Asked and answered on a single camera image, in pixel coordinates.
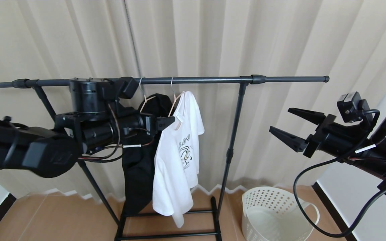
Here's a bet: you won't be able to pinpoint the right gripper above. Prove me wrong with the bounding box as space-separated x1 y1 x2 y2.
269 108 365 159

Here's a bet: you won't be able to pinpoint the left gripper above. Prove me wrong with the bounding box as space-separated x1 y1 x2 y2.
83 113 157 148

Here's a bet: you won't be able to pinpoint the pink clothes hanger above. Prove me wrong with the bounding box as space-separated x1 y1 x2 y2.
168 77 185 130
139 78 156 113

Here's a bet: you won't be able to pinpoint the black shorts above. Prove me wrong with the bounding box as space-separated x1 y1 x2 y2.
121 94 180 216

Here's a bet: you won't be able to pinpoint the white garment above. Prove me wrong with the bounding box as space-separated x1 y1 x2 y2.
152 91 205 229

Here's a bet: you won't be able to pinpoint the white laundry basket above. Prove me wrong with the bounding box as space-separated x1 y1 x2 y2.
242 187 320 241

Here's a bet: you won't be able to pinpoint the black clothes rack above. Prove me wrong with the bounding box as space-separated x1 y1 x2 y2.
0 74 330 241

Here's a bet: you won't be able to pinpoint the beige curtain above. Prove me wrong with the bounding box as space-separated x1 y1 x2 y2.
0 0 386 201

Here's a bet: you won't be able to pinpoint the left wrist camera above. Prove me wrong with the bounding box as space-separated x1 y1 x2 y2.
114 77 139 100

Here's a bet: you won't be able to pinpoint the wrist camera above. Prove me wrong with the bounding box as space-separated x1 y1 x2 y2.
336 92 380 131
114 77 139 100

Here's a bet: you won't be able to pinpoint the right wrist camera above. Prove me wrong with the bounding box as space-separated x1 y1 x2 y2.
336 92 380 131

